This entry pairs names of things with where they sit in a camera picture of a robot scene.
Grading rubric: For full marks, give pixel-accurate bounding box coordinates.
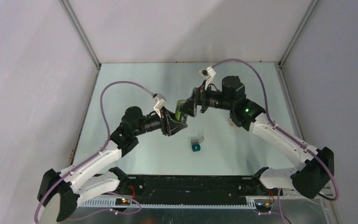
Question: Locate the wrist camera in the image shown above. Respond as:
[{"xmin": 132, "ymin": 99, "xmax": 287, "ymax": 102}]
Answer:
[
  {"xmin": 200, "ymin": 66, "xmax": 216, "ymax": 90},
  {"xmin": 152, "ymin": 93, "xmax": 166, "ymax": 118}
]

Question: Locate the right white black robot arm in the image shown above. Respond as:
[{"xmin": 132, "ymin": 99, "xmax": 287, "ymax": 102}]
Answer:
[{"xmin": 178, "ymin": 76, "xmax": 334, "ymax": 199}]

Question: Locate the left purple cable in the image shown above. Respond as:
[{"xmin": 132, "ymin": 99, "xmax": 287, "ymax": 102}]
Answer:
[{"xmin": 34, "ymin": 81, "xmax": 157, "ymax": 221}]

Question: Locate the clear pill bottle gold lid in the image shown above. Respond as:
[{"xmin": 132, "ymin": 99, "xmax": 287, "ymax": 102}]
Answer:
[{"xmin": 229, "ymin": 119, "xmax": 237, "ymax": 127}]

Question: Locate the aluminium frame post right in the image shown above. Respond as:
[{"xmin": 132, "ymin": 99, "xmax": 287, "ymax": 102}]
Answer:
[{"xmin": 278, "ymin": 0, "xmax": 320, "ymax": 67}]

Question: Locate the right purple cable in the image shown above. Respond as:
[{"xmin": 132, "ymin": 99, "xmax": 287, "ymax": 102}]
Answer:
[{"xmin": 211, "ymin": 58, "xmax": 339, "ymax": 224}]

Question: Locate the aluminium frame post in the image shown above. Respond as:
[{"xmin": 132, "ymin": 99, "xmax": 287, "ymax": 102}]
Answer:
[
  {"xmin": 278, "ymin": 0, "xmax": 320, "ymax": 67},
  {"xmin": 58, "ymin": 0, "xmax": 102, "ymax": 70}
]

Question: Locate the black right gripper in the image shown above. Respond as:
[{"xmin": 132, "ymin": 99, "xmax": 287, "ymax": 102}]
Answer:
[{"xmin": 176, "ymin": 80, "xmax": 233, "ymax": 118}]

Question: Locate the purple cable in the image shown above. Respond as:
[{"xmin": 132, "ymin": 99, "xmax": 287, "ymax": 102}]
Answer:
[
  {"xmin": 34, "ymin": 81, "xmax": 157, "ymax": 221},
  {"xmin": 211, "ymin": 58, "xmax": 339, "ymax": 224}
]

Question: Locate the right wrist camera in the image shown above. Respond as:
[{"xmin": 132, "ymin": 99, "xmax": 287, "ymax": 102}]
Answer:
[{"xmin": 200, "ymin": 66, "xmax": 216, "ymax": 90}]

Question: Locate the aluminium frame post left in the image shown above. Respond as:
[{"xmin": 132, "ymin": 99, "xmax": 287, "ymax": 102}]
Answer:
[{"xmin": 58, "ymin": 0, "xmax": 102, "ymax": 70}]

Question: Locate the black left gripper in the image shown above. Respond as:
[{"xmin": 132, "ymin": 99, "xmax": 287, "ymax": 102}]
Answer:
[{"xmin": 133, "ymin": 106, "xmax": 187, "ymax": 136}]

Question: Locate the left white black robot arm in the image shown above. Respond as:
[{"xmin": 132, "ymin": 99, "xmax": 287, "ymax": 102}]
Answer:
[{"xmin": 34, "ymin": 106, "xmax": 187, "ymax": 224}]

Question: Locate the green lidded black jar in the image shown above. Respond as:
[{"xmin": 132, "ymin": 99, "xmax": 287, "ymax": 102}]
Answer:
[{"xmin": 175, "ymin": 100, "xmax": 187, "ymax": 123}]

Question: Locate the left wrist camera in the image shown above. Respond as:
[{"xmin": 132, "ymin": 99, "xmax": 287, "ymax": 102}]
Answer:
[{"xmin": 152, "ymin": 93, "xmax": 166, "ymax": 118}]

